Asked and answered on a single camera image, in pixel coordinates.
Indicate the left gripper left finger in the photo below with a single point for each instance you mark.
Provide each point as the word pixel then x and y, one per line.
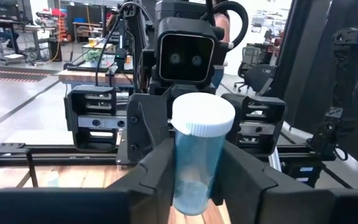
pixel 104 207

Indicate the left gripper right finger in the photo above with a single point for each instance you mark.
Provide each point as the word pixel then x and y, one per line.
pixel 291 207

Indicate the black office chair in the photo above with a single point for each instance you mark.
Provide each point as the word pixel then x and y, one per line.
pixel 258 76

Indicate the blue medicine bottle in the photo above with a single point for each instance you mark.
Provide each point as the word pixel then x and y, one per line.
pixel 202 115

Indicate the grey mesh office chair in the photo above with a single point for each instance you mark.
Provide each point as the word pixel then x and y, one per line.
pixel 250 54

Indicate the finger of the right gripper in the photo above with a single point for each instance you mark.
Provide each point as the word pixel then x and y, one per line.
pixel 148 124
pixel 238 102

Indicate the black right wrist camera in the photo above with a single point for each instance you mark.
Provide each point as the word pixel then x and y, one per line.
pixel 185 59

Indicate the background work desk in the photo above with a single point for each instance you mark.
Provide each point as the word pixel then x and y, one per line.
pixel 26 29

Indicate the black box white labels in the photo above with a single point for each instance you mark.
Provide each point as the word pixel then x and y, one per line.
pixel 291 174

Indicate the wooden background table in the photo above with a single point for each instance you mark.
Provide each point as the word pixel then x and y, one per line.
pixel 79 77

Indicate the person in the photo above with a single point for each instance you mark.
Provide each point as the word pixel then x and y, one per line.
pixel 222 25

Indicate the black curtain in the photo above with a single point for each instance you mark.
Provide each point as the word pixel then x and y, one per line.
pixel 309 62

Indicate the small green plant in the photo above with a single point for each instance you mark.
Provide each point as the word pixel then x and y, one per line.
pixel 92 56

